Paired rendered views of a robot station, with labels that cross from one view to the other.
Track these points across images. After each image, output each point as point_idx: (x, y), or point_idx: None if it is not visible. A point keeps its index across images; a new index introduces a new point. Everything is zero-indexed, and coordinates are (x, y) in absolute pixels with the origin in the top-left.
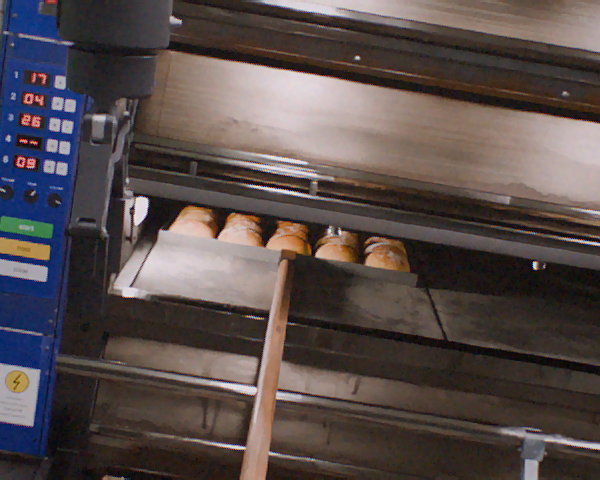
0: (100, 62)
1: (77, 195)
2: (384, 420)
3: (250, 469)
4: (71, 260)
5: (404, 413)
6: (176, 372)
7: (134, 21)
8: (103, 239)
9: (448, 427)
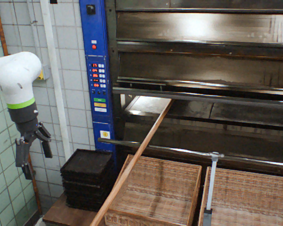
0: (18, 125)
1: (16, 158)
2: (175, 151)
3: (119, 180)
4: None
5: (180, 149)
6: (124, 141)
7: (21, 117)
8: (26, 165)
9: (191, 153)
